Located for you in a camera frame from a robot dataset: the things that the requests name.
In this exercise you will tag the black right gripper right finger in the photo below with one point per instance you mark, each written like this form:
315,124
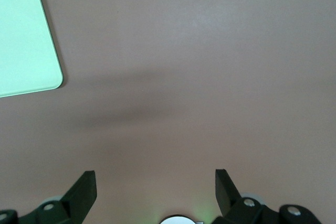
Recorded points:
231,203

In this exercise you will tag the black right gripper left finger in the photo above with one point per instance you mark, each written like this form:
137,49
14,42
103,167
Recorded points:
73,203

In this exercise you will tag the brown table cover mat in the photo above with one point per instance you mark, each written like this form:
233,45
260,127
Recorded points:
183,64

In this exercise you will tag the light green rectangular tray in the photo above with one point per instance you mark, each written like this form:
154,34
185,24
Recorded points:
26,37

